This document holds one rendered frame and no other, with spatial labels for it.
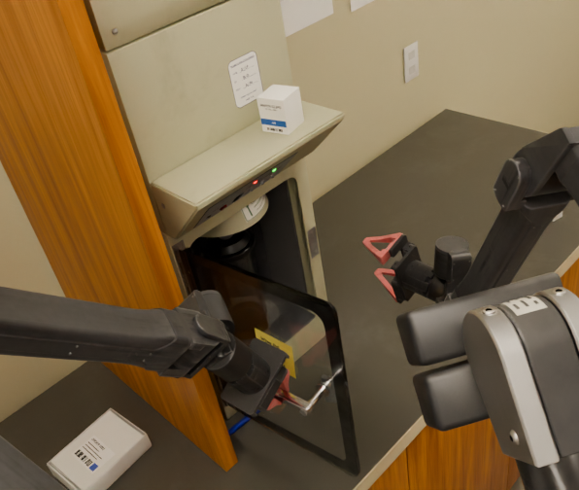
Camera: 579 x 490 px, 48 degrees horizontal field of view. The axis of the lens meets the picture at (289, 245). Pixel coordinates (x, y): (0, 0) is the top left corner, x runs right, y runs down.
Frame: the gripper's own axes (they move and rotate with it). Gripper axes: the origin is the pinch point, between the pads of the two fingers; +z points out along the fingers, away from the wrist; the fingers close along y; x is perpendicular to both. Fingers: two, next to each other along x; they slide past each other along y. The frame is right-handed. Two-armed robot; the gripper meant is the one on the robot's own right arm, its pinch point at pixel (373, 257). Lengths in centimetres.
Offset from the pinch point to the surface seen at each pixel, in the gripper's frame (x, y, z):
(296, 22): -45, 16, 55
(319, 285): 7.1, -8.2, 12.0
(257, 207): 10.2, 18.3, 14.1
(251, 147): 10.7, 36.4, 5.6
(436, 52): -96, -29, 55
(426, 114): -85, -47, 55
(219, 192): 21.6, 38.9, 0.4
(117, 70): 21, 57, 12
